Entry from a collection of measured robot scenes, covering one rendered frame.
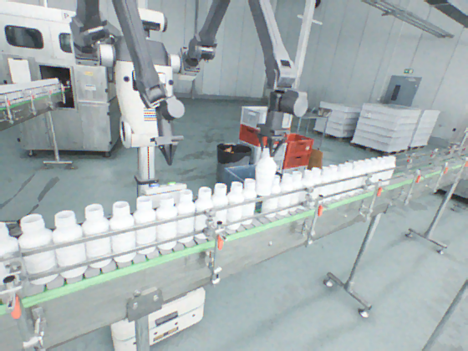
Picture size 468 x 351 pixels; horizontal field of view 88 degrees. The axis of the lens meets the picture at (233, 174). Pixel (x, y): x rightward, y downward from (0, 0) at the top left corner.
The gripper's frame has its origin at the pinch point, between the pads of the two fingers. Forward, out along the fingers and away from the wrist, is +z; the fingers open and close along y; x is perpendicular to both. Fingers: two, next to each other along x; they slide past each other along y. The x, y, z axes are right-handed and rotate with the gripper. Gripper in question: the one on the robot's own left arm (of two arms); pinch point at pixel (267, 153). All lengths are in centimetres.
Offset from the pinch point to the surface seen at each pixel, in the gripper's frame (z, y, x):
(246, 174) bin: 38, 59, -40
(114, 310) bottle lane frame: 39, -6, 52
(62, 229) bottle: 13, -2, 60
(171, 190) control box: 15.2, 12.9, 29.2
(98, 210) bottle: 10, -1, 53
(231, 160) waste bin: 72, 167, -103
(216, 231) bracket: 17.6, -11.2, 24.9
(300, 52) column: -124, 692, -735
